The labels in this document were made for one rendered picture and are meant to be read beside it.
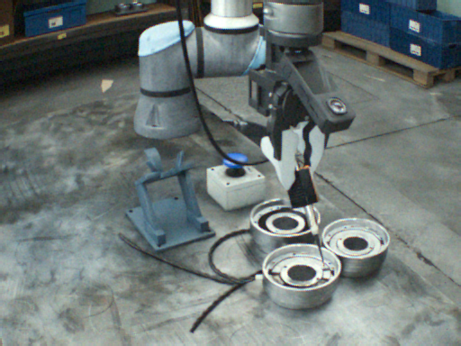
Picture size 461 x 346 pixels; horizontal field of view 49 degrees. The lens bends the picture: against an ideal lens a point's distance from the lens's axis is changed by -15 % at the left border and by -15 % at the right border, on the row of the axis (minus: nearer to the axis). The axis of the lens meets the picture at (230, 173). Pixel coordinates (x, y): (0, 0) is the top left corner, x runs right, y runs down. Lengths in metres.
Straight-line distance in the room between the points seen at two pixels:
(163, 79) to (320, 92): 0.56
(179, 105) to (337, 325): 0.65
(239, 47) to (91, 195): 0.42
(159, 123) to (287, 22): 0.59
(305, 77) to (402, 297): 0.33
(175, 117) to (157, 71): 0.11
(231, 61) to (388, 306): 0.64
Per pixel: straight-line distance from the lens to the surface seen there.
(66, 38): 4.11
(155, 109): 1.21
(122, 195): 1.02
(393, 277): 0.83
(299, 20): 0.68
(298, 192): 0.77
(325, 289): 0.74
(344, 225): 0.87
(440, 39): 4.34
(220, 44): 1.18
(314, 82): 0.68
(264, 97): 0.75
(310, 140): 0.75
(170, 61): 1.17
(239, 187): 0.95
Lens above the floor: 1.30
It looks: 28 degrees down
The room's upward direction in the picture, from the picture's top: straight up
